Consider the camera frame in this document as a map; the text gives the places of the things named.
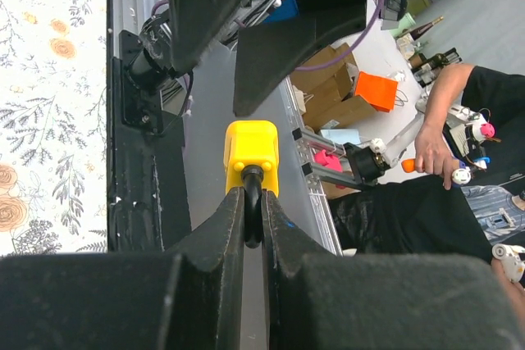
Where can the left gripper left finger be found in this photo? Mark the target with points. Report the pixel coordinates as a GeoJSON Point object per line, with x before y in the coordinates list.
{"type": "Point", "coordinates": [186, 298]}

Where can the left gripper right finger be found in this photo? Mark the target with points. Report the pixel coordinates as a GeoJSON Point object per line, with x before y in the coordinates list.
{"type": "Point", "coordinates": [318, 300]}

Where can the yellow padlock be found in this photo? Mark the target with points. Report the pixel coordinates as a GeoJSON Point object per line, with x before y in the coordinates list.
{"type": "Point", "coordinates": [251, 160]}

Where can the operator forearm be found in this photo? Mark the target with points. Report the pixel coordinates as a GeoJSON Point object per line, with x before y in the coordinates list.
{"type": "Point", "coordinates": [448, 86]}

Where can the operator hand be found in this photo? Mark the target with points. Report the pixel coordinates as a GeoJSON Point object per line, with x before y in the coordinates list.
{"type": "Point", "coordinates": [432, 155]}

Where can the cardboard boxes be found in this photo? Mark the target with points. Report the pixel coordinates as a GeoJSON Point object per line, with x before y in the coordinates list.
{"type": "Point", "coordinates": [329, 97]}

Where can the orange paper bag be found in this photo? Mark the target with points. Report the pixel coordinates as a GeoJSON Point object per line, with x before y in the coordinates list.
{"type": "Point", "coordinates": [380, 92]}

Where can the floral table mat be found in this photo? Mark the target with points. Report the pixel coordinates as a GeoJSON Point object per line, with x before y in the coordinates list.
{"type": "Point", "coordinates": [53, 126]}

